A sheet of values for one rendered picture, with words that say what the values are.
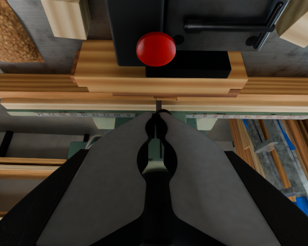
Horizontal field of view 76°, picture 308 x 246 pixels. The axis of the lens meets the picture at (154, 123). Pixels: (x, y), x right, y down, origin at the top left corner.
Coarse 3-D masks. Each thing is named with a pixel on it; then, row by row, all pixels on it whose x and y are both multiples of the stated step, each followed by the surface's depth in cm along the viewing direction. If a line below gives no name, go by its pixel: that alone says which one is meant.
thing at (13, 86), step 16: (0, 80) 34; (16, 80) 34; (32, 80) 34; (48, 80) 34; (64, 80) 34; (256, 80) 35; (272, 80) 35; (288, 80) 35; (304, 80) 35; (0, 96) 34; (16, 96) 34; (32, 96) 34; (48, 96) 34; (64, 96) 34; (80, 96) 34; (96, 96) 34; (112, 96) 34; (240, 96) 34; (256, 96) 34; (272, 96) 34; (288, 96) 34; (304, 96) 34
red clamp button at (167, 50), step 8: (152, 32) 14; (160, 32) 14; (144, 40) 14; (152, 40) 14; (160, 40) 14; (168, 40) 14; (136, 48) 15; (144, 48) 14; (152, 48) 14; (160, 48) 14; (168, 48) 14; (144, 56) 15; (152, 56) 15; (160, 56) 15; (168, 56) 15; (152, 64) 16; (160, 64) 16
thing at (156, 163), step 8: (136, 112) 27; (144, 112) 27; (152, 112) 27; (184, 120) 26; (152, 144) 24; (160, 144) 24; (152, 152) 24; (160, 152) 24; (152, 160) 23; (160, 160) 23; (152, 168) 26; (160, 168) 26
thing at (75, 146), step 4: (72, 144) 45; (76, 144) 45; (80, 144) 45; (84, 144) 45; (72, 148) 45; (76, 148) 45; (80, 148) 45; (84, 148) 45; (68, 152) 45; (72, 152) 45; (68, 156) 44
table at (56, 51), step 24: (24, 0) 24; (96, 0) 24; (24, 24) 26; (48, 24) 26; (96, 24) 26; (48, 48) 30; (72, 48) 30; (264, 48) 30; (288, 48) 30; (24, 72) 34; (48, 72) 34; (264, 72) 34; (288, 72) 34
